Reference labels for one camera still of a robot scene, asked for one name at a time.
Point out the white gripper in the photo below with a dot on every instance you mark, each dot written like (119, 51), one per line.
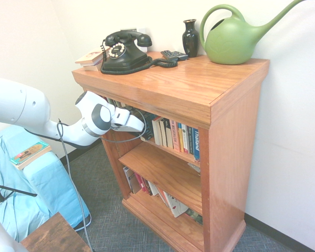
(128, 120)

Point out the blue Darwin's Radio paperback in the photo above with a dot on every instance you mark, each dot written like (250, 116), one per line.
(149, 126)

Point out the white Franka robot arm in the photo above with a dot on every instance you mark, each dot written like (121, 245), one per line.
(15, 102)

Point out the black spine book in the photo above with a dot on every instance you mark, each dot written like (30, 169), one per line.
(163, 132)

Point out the cream spine book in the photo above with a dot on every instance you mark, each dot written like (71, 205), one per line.
(169, 135)

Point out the pink spine book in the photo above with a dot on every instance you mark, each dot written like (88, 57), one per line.
(175, 136)

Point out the yellow spine book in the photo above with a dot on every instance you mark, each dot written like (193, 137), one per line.
(180, 139)

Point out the white spine book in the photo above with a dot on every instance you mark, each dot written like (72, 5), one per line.
(185, 139)

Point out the dark blue spine book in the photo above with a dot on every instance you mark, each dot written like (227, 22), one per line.
(190, 141)

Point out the grey cover book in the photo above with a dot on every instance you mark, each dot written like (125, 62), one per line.
(130, 181)

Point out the red spine book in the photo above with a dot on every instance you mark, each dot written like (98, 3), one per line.
(141, 183)

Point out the blue Thailand book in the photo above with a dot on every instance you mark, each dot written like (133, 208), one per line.
(196, 144)

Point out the white book with red figures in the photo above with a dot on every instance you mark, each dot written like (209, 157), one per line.
(177, 206)

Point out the cream book with red picture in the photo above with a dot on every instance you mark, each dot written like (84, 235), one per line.
(90, 57)

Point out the green cover book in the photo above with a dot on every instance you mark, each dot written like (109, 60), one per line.
(29, 154)

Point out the cream paperback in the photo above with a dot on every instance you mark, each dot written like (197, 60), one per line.
(156, 132)

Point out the loose paper scraps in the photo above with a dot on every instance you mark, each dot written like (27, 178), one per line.
(194, 167)

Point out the wooden bookshelf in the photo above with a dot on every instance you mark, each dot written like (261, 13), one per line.
(225, 131)

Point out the black rotary telephone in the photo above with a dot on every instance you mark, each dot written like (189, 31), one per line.
(123, 56)

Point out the black remote control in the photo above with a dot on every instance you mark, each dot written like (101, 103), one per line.
(174, 54)

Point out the green cover paperback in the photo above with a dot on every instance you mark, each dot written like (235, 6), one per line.
(195, 216)

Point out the blue cloth covered chair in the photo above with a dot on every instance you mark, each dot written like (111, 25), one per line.
(50, 183)

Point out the black glossy vase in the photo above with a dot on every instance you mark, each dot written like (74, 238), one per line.
(190, 39)

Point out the green plastic watering can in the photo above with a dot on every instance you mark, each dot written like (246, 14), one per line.
(228, 42)

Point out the black tripod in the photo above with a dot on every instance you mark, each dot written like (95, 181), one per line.
(13, 190)

